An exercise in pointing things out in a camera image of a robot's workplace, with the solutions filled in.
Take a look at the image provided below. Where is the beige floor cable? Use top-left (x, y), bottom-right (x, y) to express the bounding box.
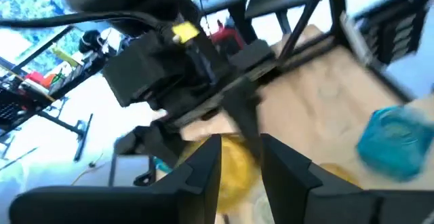
top-left (69, 152), bottom-right (104, 187)

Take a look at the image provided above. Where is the teal square textured glass vase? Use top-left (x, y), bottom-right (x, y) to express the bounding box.
top-left (355, 105), bottom-right (434, 183)

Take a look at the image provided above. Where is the black desk foot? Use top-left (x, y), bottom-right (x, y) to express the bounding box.
top-left (35, 110), bottom-right (94, 162)

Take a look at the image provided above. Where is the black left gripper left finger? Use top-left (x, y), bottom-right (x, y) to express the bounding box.
top-left (9, 134), bottom-right (223, 224)

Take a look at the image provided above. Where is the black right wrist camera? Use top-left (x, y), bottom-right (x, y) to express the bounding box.
top-left (162, 30), bottom-right (221, 92)

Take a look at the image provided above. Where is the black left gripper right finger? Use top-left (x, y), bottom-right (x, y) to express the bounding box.
top-left (260, 133), bottom-right (434, 224)

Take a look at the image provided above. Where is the yellow right cable tag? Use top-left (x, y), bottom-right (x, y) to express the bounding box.
top-left (171, 20), bottom-right (201, 44)

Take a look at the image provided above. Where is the black aluminium table frame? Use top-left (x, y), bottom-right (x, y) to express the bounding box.
top-left (277, 0), bottom-right (416, 102)

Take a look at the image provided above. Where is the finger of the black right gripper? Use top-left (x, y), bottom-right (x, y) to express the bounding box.
top-left (220, 77), bottom-right (264, 161)
top-left (134, 122), bottom-right (180, 170)

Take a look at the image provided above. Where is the teal glass bottle vase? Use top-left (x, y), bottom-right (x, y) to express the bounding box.
top-left (153, 156), bottom-right (172, 174)

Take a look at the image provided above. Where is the small yellow glass vase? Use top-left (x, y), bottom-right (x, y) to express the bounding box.
top-left (176, 134), bottom-right (269, 214)

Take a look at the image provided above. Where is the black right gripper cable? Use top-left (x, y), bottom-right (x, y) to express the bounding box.
top-left (0, 10), bottom-right (177, 38)

